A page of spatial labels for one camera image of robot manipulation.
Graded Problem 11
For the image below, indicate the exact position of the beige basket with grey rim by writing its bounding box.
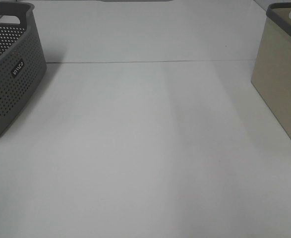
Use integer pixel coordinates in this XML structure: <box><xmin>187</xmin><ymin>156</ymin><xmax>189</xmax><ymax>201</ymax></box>
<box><xmin>251</xmin><ymin>2</ymin><xmax>291</xmax><ymax>140</ymax></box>

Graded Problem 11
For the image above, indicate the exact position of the grey perforated plastic basket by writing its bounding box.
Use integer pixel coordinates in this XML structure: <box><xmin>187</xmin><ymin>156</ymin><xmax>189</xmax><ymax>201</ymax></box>
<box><xmin>0</xmin><ymin>1</ymin><xmax>47</xmax><ymax>136</ymax></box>

